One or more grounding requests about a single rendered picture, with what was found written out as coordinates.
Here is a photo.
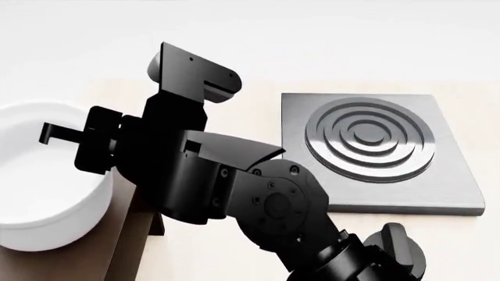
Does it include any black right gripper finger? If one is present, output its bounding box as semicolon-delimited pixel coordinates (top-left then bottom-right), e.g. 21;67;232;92
38;122;85;146

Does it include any white round bowl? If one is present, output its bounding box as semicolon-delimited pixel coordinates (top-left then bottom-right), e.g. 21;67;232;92
0;101;115;252

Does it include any grey square ringed plate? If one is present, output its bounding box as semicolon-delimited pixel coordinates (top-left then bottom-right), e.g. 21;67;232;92
280;92;487;218

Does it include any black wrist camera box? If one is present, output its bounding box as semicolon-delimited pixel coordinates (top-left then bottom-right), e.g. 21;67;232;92
147;41;243;104

